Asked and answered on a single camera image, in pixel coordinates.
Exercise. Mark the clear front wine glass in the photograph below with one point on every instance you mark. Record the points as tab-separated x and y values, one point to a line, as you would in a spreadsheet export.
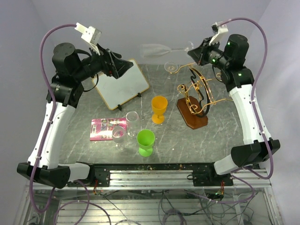
119	136

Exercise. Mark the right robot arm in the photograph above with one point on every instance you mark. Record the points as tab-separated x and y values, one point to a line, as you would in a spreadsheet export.
258	145

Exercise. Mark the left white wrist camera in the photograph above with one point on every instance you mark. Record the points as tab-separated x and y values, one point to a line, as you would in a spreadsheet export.
90	35

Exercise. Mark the orange plastic goblet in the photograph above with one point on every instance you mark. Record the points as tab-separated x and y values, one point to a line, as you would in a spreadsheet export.
159	105

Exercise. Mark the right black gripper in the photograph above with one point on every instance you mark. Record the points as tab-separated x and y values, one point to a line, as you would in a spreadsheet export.
199	54

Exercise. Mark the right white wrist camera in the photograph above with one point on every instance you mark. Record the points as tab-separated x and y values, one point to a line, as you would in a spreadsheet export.
220	30

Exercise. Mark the clear small wine glass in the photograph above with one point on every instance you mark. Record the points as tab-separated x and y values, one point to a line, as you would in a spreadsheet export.
158	50

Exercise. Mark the clear middle wine glass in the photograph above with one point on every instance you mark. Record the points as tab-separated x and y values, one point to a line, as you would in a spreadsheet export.
132	119

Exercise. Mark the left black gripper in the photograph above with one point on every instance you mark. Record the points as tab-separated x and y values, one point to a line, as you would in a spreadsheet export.
118	67

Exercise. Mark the yellow framed whiteboard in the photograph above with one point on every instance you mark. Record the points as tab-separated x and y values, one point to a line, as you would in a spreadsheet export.
116	92

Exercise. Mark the gold wine glass rack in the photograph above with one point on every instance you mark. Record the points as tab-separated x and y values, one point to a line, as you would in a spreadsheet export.
198	98

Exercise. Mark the aluminium mounting rail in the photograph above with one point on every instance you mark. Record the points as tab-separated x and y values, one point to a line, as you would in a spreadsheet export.
140	176

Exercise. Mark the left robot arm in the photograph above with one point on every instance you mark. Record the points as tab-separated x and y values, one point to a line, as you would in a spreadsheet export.
72	67

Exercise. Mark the pink booklet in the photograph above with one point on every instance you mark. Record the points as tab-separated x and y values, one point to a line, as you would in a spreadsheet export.
102	129

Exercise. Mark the green plastic goblet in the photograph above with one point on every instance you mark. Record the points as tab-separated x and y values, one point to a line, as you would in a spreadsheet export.
145	139

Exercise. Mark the clear tall wine glass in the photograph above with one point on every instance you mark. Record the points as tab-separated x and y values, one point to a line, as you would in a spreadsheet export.
171	68

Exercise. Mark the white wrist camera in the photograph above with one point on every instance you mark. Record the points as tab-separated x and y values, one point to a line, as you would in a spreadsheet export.
90	35
220	30

